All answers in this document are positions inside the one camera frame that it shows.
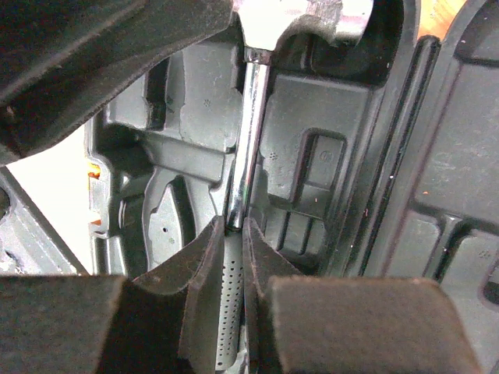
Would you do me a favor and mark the claw hammer black grip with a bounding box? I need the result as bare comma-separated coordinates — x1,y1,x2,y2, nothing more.
215,1,373,373

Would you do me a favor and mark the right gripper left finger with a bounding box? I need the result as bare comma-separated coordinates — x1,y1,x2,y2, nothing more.
1,217,224,373

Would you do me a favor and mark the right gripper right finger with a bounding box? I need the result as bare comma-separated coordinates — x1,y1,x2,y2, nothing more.
242,218,481,373

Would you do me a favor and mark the black plastic tool case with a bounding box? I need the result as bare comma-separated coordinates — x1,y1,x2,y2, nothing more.
85,1,498,373

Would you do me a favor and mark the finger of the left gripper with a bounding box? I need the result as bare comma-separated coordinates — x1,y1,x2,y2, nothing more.
1,1,233,165

